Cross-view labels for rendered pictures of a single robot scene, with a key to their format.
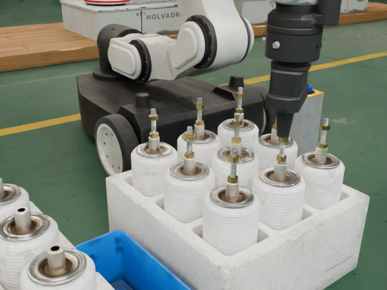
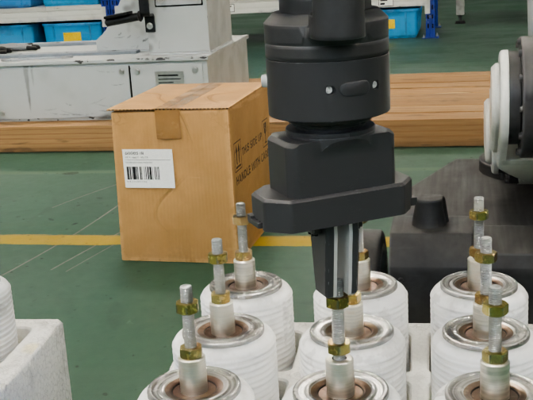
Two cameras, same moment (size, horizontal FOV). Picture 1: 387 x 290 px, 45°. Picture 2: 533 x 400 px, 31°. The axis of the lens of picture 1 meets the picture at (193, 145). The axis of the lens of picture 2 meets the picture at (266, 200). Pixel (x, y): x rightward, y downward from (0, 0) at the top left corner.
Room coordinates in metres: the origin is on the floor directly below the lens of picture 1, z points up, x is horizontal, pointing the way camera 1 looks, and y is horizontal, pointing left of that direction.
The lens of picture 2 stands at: (0.25, -0.64, 0.60)
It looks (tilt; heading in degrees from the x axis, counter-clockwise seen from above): 15 degrees down; 48
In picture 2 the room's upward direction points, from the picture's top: 3 degrees counter-clockwise
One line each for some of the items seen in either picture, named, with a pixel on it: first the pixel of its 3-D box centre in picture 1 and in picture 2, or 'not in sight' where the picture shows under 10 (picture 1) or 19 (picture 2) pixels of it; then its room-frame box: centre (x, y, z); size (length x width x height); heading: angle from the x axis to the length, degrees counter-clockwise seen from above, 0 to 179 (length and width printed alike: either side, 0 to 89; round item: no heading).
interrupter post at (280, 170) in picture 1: (280, 171); (339, 377); (0.76, -0.16, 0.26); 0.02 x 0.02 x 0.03
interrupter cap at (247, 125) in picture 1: (238, 125); (478, 286); (1.01, -0.10, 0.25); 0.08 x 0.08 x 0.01
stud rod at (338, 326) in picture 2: (282, 149); (338, 325); (0.76, -0.16, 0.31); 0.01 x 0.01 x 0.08
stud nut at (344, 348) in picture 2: (281, 157); (339, 346); (0.76, -0.16, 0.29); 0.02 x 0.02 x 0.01; 75
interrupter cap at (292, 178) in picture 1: (279, 177); (340, 392); (0.76, -0.16, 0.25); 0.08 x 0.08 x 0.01
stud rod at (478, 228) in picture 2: (239, 103); (478, 234); (1.01, -0.10, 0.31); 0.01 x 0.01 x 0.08
